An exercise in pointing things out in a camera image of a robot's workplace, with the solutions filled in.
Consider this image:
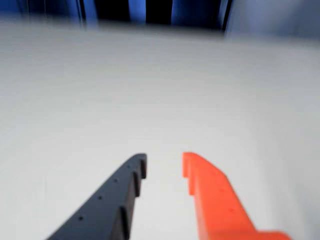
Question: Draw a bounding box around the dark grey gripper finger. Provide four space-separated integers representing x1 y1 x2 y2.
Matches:
46 152 148 240

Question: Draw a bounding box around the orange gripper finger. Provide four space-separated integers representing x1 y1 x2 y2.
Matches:
182 151 293 240

